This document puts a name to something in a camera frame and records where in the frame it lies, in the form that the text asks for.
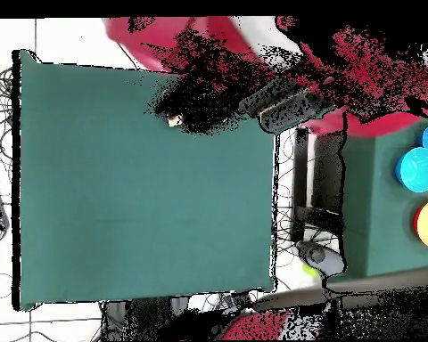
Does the dark green fabric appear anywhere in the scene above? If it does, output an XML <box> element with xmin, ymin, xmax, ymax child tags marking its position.
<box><xmin>341</xmin><ymin>117</ymin><xmax>428</xmax><ymax>280</ymax></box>

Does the large cyan plastic bowl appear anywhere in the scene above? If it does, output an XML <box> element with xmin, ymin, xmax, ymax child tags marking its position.
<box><xmin>394</xmin><ymin>146</ymin><xmax>428</xmax><ymax>194</ymax></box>

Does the dark green table cloth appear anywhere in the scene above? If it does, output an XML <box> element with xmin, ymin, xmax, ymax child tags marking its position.
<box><xmin>12</xmin><ymin>48</ymin><xmax>278</xmax><ymax>312</ymax></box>

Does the grey chair base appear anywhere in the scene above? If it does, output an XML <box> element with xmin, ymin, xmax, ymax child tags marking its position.
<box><xmin>294</xmin><ymin>239</ymin><xmax>346</xmax><ymax>278</ymax></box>

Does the yellow-green ball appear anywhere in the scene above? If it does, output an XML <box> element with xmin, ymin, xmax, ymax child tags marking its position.
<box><xmin>300</xmin><ymin>263</ymin><xmax>321</xmax><ymax>278</ymax></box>

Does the black stand base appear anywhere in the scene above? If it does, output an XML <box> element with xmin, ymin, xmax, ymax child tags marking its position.
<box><xmin>291</xmin><ymin>126</ymin><xmax>344</xmax><ymax>244</ymax></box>

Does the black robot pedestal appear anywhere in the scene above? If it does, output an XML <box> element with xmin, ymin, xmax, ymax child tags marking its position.
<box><xmin>101</xmin><ymin>298</ymin><xmax>201</xmax><ymax>341</ymax></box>

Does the dark flat panel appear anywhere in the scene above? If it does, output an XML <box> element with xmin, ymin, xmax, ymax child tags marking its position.
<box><xmin>311</xmin><ymin>132</ymin><xmax>345</xmax><ymax>216</ymax></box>

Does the tan terry towel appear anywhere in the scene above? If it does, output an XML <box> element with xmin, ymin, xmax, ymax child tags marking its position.
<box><xmin>166</xmin><ymin>112</ymin><xmax>185</xmax><ymax>128</ymax></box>

